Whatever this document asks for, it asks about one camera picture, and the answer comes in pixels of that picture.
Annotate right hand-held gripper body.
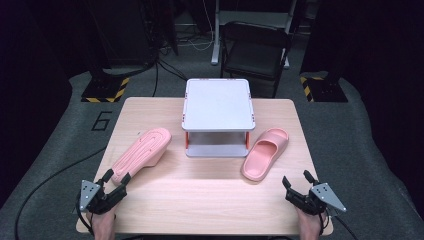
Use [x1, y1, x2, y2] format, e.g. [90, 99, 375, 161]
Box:
[285, 182, 348, 216]

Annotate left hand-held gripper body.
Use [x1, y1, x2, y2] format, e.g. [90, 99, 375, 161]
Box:
[76, 179, 128, 215]

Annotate pink slipper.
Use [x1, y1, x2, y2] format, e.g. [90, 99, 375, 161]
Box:
[110, 127, 173, 186]
[240, 127, 290, 183]

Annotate white two-tier shoe rack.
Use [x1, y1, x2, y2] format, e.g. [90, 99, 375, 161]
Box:
[181, 78, 256, 158]

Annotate person's left hand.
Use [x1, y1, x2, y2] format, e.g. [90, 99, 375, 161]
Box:
[89, 210, 117, 240]

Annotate person's right hand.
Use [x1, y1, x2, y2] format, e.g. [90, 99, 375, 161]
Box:
[296, 208, 326, 240]

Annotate black striped stand base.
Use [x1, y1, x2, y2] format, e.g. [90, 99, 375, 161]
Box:
[299, 71, 349, 103]
[80, 64, 130, 104]

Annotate black folding chair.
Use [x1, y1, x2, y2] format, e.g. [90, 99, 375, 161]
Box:
[219, 20, 293, 99]

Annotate black cable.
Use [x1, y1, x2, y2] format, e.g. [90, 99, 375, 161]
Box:
[328, 208, 359, 240]
[13, 146, 108, 240]

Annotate black floor cables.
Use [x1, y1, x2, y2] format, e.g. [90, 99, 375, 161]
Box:
[103, 33, 188, 98]

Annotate white cable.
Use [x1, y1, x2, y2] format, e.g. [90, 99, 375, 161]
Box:
[178, 0, 215, 52]

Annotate white metal desk frame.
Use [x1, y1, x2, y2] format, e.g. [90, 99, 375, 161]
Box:
[210, 0, 299, 70]

